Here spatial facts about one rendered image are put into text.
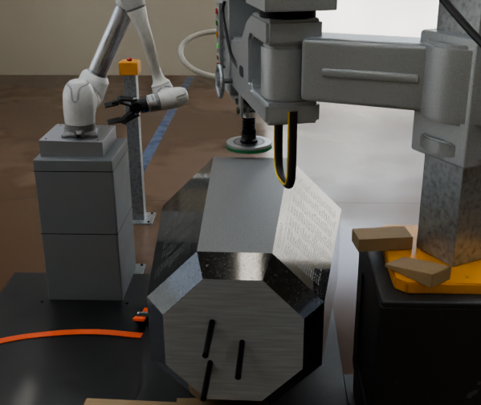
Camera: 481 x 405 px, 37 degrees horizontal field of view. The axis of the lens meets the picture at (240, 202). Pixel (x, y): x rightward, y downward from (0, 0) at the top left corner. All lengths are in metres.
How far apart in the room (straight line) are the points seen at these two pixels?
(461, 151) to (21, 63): 8.26
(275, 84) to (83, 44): 7.37
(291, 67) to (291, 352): 0.98
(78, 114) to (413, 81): 1.85
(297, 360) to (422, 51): 1.10
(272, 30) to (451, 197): 0.83
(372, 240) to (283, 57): 0.72
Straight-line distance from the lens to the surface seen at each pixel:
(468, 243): 2.58
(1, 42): 10.14
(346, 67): 2.48
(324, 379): 3.26
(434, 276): 2.40
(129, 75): 4.59
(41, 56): 10.00
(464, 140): 2.36
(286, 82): 2.55
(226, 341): 2.45
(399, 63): 2.43
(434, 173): 2.54
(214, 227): 2.57
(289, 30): 2.51
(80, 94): 3.67
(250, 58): 2.81
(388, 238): 2.62
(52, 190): 3.72
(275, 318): 2.39
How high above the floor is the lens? 1.89
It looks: 21 degrees down
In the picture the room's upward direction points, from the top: straight up
